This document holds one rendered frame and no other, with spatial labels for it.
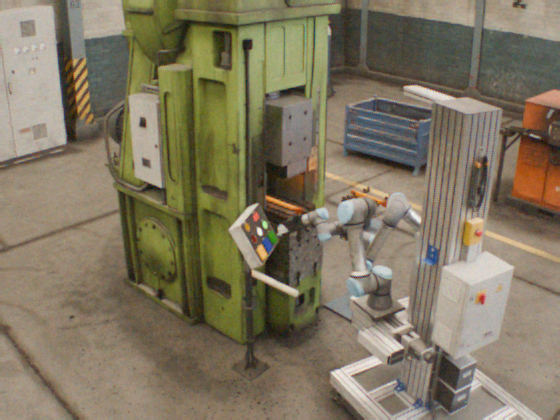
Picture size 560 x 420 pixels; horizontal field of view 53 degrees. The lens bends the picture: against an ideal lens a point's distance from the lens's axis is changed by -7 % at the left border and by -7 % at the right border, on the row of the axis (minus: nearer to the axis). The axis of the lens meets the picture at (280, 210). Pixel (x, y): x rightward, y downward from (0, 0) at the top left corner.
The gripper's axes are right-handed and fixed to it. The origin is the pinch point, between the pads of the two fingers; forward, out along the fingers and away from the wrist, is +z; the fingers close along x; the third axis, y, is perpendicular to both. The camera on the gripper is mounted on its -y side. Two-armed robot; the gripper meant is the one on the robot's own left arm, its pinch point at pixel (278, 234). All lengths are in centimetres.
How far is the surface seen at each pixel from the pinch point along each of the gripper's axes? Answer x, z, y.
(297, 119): -44, -30, 55
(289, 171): -37.2, -10.2, 26.5
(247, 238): 26.2, 5.2, 13.1
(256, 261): 27.1, 7.3, -1.9
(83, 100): -410, 400, 180
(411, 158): -410, -1, -98
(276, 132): -33, -17, 54
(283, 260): -36, 26, -30
